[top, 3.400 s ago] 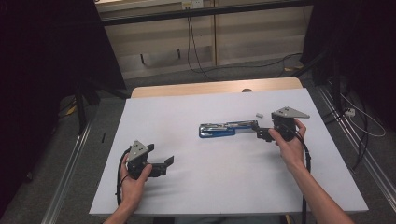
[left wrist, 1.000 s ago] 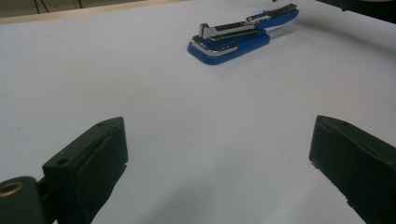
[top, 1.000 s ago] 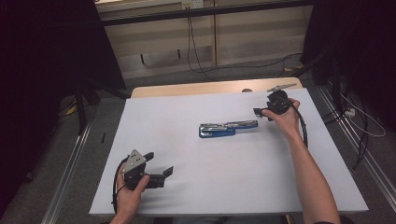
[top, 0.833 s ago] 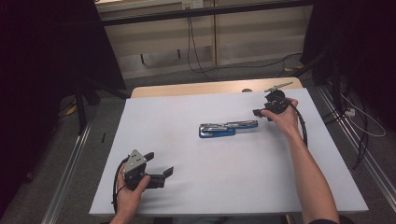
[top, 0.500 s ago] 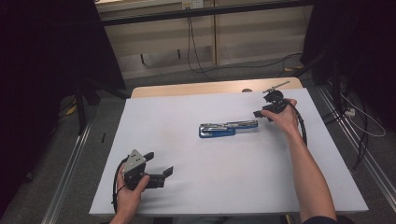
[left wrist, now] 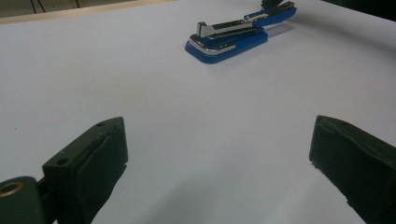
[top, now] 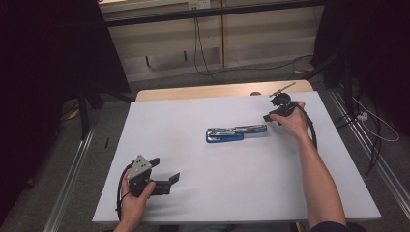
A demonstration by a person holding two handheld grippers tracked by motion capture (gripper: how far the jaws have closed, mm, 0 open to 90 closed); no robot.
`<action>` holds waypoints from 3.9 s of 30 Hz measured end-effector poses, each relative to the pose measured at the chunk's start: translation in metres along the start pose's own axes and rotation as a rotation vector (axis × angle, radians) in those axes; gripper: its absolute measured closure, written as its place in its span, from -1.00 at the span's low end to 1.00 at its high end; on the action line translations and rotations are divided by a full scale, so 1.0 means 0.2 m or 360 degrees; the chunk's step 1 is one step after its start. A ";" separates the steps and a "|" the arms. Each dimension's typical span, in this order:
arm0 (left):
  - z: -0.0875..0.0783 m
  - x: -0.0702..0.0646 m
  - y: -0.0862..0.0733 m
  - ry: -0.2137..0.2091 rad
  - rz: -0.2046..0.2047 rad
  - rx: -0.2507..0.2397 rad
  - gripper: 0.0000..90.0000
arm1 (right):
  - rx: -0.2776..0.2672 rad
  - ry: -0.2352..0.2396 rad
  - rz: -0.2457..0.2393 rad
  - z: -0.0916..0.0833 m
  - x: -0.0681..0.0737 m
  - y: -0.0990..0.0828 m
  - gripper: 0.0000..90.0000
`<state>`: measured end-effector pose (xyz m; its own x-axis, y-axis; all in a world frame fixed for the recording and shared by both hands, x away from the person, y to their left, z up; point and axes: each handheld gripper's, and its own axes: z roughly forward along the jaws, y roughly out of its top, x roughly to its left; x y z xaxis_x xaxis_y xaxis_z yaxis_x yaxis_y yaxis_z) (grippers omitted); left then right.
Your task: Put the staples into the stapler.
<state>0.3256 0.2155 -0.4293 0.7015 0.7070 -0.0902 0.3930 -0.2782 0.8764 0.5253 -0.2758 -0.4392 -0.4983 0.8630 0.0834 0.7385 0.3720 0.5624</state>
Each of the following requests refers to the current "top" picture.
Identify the person's left hand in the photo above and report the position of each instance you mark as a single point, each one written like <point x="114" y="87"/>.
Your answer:
<point x="133" y="208"/>

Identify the brown round table cap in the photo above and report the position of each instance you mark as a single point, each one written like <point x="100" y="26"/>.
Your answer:
<point x="255" y="93"/>

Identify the aluminium floor rail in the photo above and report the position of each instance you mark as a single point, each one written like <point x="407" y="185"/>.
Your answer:
<point x="370" y="151"/>
<point x="69" y="180"/>

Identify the blue stapler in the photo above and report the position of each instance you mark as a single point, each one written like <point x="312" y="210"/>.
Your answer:
<point x="225" y="137"/>

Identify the black curtain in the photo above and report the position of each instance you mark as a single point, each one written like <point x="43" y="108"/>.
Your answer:
<point x="42" y="80"/>
<point x="370" y="48"/>

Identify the person's right hand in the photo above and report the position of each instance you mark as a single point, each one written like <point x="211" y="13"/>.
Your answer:
<point x="293" y="124"/>

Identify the black horizontal bar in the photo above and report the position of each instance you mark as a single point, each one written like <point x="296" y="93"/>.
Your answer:
<point x="209" y="13"/>

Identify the wooden table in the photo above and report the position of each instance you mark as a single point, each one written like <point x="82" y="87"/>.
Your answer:
<point x="209" y="92"/>

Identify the white wall socket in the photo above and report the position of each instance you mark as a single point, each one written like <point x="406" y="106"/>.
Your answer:
<point x="199" y="4"/>

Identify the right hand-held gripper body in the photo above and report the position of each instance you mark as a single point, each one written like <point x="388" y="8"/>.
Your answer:
<point x="281" y="102"/>

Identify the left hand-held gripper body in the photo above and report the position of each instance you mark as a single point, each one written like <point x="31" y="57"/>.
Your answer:
<point x="139" y="174"/>

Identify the small black floor item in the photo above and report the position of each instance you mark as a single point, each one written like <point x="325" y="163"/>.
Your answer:
<point x="107" y="142"/>

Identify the person's dark sleeve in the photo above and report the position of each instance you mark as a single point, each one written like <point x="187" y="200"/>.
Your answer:
<point x="332" y="227"/>

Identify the black metal stand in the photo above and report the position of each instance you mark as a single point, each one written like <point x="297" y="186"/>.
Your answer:
<point x="335" y="71"/>
<point x="85" y="109"/>

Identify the beige cabinet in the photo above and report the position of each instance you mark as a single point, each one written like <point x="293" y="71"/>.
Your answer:
<point x="257" y="42"/>

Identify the white plug adapter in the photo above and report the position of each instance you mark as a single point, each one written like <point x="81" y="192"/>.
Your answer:
<point x="362" y="115"/>

